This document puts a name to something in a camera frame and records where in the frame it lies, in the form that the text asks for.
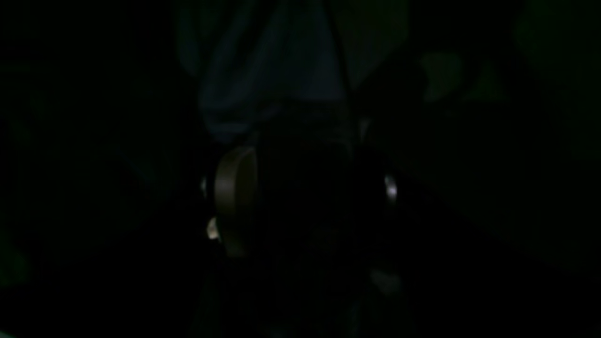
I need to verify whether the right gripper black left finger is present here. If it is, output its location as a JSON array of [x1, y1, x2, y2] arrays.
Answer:
[[202, 147, 258, 258]]

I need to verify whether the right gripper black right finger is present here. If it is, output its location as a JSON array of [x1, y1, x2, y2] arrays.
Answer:
[[353, 117, 404, 263]]

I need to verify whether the black t-shirt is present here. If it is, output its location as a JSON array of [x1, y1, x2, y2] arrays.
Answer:
[[174, 0, 408, 143]]

